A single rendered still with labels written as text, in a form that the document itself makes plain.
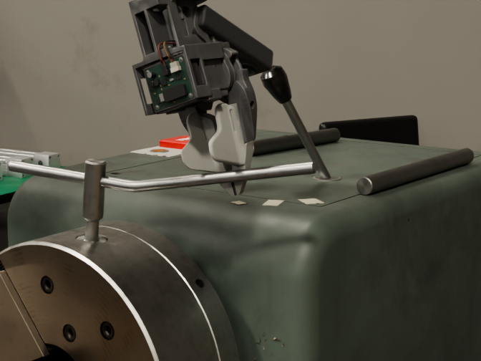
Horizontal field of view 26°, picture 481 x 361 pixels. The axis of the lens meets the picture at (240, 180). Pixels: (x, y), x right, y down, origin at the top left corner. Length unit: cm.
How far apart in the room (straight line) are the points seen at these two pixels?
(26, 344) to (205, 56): 36
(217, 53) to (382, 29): 312
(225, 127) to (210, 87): 4
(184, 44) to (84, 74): 390
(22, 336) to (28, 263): 8
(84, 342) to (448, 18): 309
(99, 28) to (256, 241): 376
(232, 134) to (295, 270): 17
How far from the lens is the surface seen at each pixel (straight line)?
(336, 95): 423
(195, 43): 104
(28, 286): 114
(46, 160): 470
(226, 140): 103
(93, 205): 110
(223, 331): 111
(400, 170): 131
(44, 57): 507
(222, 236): 116
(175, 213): 121
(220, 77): 103
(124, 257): 109
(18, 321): 114
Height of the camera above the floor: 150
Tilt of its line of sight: 11 degrees down
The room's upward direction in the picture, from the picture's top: straight up
